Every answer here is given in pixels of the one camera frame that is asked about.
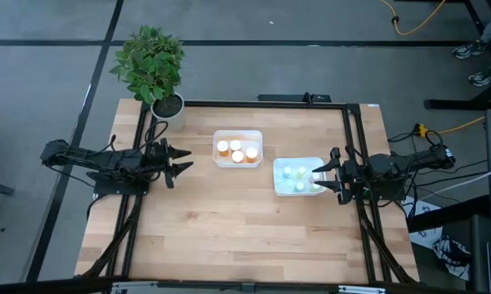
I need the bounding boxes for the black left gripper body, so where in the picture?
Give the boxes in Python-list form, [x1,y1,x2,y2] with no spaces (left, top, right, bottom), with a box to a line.
[149,137,180,189]

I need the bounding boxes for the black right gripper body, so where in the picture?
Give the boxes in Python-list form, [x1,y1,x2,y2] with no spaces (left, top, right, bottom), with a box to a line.
[328,146,365,206]

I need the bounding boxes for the tall white plastic bin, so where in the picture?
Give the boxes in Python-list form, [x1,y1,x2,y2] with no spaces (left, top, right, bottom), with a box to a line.
[272,156,328,198]

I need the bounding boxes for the shallow white plastic bin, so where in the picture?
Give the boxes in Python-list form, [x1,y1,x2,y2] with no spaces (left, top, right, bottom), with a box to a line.
[212,129,265,169]

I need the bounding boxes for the white plant pot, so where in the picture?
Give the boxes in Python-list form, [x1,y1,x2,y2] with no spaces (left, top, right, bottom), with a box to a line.
[150,91,187,132]

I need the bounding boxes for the green leafy plant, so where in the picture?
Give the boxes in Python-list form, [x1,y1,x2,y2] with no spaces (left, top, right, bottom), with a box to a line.
[109,24,186,106]

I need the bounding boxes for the black white patterned bag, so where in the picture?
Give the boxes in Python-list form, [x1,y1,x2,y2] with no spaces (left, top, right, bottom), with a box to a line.
[408,195,473,283]

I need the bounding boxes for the black crossbar silver brackets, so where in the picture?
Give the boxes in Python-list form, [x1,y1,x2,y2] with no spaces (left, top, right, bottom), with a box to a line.
[0,276,475,294]

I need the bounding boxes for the black equipment box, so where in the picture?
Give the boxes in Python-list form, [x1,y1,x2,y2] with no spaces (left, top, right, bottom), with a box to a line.
[469,215,491,294]

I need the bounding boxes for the person's shoe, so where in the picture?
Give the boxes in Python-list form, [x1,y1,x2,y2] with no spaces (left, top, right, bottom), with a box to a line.
[467,67,491,88]
[452,42,488,60]

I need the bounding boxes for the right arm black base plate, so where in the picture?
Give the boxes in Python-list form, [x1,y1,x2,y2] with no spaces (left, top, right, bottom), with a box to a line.
[348,167,406,202]

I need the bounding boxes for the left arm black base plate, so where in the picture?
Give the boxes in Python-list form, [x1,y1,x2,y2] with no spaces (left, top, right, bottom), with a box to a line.
[93,163,152,196]

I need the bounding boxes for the black desk leg frame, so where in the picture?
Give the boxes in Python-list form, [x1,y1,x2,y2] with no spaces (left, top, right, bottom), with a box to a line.
[423,0,491,112]

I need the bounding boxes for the white cable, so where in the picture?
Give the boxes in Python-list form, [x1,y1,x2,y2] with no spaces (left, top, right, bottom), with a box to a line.
[420,163,491,201]

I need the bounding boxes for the yellow cable with black knot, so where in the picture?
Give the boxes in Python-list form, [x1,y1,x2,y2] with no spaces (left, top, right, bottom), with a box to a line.
[378,0,447,37]

